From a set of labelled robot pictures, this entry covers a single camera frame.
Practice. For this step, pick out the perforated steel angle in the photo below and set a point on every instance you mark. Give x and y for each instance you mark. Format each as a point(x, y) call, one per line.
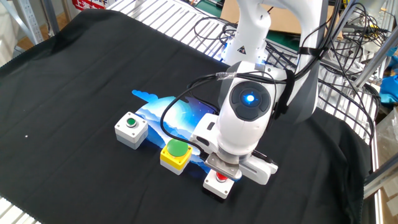
point(31, 21)

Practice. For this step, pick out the clear plastic bag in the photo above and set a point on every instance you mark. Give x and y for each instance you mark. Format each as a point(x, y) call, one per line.
point(388, 133)

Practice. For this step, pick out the white box red button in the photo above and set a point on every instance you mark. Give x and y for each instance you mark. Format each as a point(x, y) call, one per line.
point(217, 188)

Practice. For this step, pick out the black cloth with blue print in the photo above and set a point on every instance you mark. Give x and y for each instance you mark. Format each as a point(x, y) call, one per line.
point(62, 124)

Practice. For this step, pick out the yellow box green mushroom button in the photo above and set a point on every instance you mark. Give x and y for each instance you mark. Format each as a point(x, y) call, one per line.
point(175, 147)

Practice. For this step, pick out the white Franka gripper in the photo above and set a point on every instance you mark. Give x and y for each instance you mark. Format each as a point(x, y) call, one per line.
point(258, 171)

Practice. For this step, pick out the silver bracket on gripper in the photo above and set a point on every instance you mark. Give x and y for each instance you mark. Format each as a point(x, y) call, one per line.
point(222, 166)

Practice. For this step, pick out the white box small green button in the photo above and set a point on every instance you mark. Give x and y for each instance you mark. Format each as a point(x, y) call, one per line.
point(130, 132)

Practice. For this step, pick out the aluminium frame post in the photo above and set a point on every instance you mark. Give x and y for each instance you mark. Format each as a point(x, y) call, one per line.
point(342, 21)
point(373, 62)

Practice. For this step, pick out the grey metal rail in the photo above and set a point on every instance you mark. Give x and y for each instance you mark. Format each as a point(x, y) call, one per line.
point(381, 180)

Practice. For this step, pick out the red and white sign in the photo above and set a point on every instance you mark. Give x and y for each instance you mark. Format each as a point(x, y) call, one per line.
point(88, 4)

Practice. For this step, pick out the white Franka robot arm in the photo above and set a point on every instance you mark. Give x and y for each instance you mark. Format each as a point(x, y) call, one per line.
point(242, 130)

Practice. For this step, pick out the cardboard box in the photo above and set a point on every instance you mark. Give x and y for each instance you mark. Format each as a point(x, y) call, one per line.
point(286, 18)

